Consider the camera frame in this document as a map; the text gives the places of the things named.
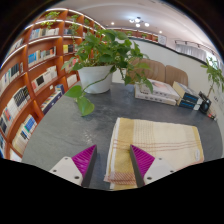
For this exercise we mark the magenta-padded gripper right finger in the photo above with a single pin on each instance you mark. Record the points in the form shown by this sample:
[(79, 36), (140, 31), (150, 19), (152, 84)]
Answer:
[(159, 169)]

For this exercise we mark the orange wooden book shelf unit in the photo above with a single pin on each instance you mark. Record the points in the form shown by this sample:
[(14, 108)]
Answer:
[(26, 73)]

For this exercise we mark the leafy plant in white pot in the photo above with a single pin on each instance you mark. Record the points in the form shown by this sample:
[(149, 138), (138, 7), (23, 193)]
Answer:
[(95, 78)]

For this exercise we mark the tan upholstered chair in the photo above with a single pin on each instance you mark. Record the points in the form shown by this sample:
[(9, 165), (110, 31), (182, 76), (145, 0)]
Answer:
[(155, 70), (176, 76)]

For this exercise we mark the black track light rail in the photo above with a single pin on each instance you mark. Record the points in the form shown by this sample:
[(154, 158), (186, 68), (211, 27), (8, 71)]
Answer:
[(190, 42)]

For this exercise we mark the yellow striped towel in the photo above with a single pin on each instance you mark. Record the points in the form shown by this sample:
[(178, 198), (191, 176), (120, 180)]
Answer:
[(166, 140)]

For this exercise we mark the white framed picture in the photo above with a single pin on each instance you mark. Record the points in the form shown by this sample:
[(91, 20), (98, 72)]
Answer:
[(162, 39)]

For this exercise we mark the tall plant in black pot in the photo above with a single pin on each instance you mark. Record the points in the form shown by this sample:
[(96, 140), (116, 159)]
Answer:
[(204, 105)]

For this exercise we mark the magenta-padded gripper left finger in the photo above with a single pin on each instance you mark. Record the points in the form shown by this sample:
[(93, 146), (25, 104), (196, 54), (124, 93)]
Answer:
[(66, 169)]

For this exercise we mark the multi-bulb ceiling lamp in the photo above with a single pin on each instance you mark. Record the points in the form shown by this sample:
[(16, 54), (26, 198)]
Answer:
[(138, 21)]

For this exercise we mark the white flat book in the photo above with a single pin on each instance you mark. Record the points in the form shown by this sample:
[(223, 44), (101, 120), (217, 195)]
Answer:
[(150, 97)]

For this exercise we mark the orange wall shelf with plants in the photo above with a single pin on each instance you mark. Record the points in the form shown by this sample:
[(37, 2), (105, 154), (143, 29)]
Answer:
[(140, 34)]

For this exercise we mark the black and blue book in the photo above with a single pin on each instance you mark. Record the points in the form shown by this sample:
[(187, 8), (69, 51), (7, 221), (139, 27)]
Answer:
[(187, 104)]

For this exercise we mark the white book with picture cover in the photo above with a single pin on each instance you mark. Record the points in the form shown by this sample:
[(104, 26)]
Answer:
[(161, 89)]

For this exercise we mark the white curtain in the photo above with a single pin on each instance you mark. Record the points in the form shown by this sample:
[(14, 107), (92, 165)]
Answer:
[(193, 51)]

